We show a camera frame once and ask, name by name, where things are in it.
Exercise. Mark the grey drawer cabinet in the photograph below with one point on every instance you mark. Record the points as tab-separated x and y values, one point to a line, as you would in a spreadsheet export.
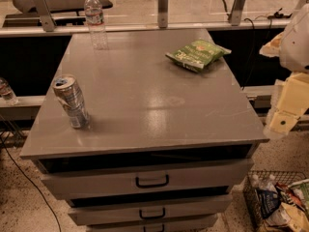
144	111

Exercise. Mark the redbull can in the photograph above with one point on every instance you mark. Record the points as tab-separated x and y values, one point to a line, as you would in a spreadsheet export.
70	96

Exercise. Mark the water bottle on left rail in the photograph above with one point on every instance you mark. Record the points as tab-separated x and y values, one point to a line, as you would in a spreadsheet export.
7	93

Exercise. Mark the metal bracket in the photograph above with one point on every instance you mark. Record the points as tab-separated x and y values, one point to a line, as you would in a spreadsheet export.
162	13
48	24
236	12

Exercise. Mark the water bottle in basket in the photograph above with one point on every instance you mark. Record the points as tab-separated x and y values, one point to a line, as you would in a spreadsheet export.
266	183

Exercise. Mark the grey drawer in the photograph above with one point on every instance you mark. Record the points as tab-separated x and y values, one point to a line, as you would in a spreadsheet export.
185	224
192	207
164	177

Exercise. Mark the right metal bracket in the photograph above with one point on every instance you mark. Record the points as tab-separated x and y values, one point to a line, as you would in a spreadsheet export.
236	12

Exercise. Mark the clear plastic water bottle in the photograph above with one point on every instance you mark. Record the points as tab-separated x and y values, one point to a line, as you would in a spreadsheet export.
95	22

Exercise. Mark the wire basket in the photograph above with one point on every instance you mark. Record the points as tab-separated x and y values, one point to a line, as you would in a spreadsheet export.
282	180

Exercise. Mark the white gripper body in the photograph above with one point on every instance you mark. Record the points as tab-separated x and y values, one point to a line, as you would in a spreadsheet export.
296	47

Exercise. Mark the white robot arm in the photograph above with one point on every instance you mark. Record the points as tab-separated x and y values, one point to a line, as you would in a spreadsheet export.
294	52

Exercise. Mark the yellow snack bag in basket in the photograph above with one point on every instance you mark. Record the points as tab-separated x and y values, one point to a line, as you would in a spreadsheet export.
289	216

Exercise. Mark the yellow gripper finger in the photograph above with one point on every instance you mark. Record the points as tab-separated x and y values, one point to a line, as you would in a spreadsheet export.
288	103

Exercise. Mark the green chip bag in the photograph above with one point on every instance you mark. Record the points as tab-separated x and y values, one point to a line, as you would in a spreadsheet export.
197	55

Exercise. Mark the bottom grey drawer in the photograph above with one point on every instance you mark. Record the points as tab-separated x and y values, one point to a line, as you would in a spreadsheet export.
185	224

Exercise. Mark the dark blue snack bag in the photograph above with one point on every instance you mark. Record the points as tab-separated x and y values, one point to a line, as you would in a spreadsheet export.
269	202

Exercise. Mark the middle metal bracket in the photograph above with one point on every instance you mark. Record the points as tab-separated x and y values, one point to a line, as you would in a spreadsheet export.
162	13

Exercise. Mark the middle grey drawer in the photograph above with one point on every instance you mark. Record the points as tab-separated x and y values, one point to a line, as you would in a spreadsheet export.
192	207

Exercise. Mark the top grey drawer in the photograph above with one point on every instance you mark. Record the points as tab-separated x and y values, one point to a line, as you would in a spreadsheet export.
164	177

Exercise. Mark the left metal bracket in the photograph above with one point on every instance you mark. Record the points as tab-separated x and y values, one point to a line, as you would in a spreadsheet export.
48	24

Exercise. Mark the green snack bag in basket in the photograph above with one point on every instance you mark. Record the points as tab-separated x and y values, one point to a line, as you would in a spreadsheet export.
301	190

